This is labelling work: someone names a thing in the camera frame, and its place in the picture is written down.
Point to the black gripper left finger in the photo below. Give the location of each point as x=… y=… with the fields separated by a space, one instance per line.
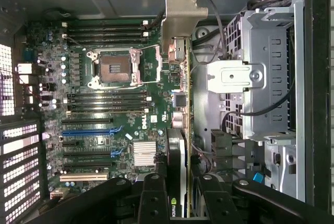
x=154 y=203

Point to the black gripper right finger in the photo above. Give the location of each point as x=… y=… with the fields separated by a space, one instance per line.
x=261 y=203

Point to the silver chipset heatsink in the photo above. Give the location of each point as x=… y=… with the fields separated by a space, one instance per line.
x=144 y=153

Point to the white expansion slot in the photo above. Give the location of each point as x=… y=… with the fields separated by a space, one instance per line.
x=83 y=177

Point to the green Dell motherboard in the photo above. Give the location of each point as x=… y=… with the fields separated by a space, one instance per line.
x=130 y=119

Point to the blue expansion slot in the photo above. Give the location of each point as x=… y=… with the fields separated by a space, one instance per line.
x=86 y=132

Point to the CPU socket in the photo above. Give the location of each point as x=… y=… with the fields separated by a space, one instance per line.
x=114 y=67

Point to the silver disk bay cage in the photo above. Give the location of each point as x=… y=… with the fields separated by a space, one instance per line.
x=261 y=38

